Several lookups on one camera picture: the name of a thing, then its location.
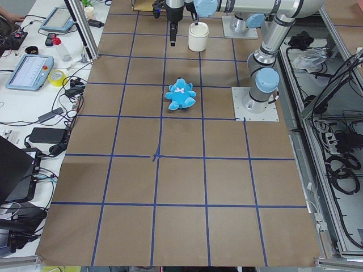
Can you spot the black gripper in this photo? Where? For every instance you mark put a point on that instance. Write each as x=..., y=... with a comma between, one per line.
x=173, y=12
x=194, y=17

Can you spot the white trash can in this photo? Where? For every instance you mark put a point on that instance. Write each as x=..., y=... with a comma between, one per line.
x=198, y=34

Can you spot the blue plush teddy bear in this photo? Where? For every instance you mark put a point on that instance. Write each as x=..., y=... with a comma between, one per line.
x=181, y=95

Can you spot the white paper cup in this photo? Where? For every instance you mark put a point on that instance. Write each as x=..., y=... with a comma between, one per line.
x=89, y=12

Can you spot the clear bottle red cap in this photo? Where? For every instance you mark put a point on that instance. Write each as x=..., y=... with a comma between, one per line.
x=61, y=49

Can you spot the far blue teach pendant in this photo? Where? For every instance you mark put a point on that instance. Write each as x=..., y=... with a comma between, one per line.
x=59, y=20

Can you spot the blue teach pendant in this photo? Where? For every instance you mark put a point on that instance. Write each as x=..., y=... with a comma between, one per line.
x=30, y=73
x=59, y=20

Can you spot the crumpled white cloth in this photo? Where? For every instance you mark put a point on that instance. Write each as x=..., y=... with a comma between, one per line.
x=310, y=60

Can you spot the black phone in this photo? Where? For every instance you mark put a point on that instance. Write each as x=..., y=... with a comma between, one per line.
x=49, y=39

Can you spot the yellow tape roll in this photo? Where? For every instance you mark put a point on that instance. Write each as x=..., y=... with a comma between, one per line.
x=56, y=78

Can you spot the near blue teach pendant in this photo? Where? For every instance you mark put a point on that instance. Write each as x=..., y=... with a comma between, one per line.
x=30, y=73

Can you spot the black power adapter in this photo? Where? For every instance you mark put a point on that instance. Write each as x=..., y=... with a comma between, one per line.
x=47, y=135

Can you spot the black laptop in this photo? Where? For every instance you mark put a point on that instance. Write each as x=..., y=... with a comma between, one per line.
x=19, y=168

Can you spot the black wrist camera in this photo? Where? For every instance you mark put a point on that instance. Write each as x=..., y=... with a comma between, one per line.
x=157, y=6

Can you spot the aluminium frame post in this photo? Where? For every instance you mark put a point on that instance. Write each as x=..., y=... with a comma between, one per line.
x=78, y=16

